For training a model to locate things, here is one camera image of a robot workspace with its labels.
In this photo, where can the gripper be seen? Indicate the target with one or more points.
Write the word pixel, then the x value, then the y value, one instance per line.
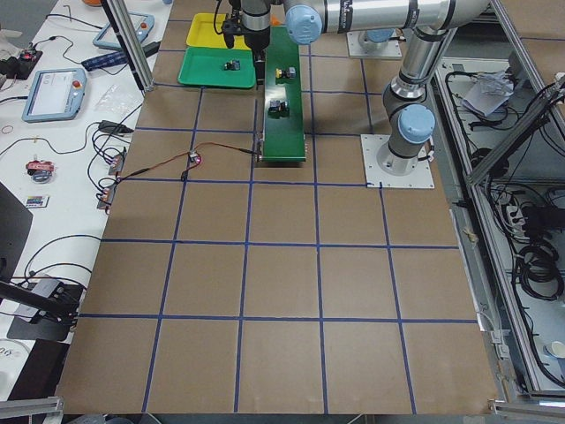
pixel 257 39

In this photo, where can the green push button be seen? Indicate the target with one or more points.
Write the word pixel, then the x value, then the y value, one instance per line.
pixel 277 108
pixel 232 66

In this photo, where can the yellow push button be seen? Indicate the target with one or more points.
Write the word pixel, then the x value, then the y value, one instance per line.
pixel 289 73

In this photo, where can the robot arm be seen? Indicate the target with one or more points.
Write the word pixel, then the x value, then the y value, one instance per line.
pixel 254 19
pixel 361 97

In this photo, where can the yellow plastic tray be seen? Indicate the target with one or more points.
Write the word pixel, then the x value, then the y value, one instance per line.
pixel 202 34

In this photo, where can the green plastic tray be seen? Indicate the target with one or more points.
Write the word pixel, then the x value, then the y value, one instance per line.
pixel 203 67

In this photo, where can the green conveyor belt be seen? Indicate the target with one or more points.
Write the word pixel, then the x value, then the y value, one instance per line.
pixel 283 138

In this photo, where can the small motor controller board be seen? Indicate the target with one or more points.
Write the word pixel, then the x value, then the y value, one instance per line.
pixel 194 158

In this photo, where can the blue plaid pouch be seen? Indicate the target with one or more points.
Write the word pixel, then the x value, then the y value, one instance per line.
pixel 104 61

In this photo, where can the black power adapter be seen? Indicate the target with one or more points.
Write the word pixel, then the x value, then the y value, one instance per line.
pixel 110 127

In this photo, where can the teach pendant near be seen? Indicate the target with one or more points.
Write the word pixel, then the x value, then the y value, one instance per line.
pixel 55 95

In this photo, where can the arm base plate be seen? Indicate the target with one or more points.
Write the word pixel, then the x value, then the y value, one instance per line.
pixel 385 170
pixel 374 44

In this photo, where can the aluminium frame post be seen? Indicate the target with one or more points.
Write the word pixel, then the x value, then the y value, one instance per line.
pixel 119 18

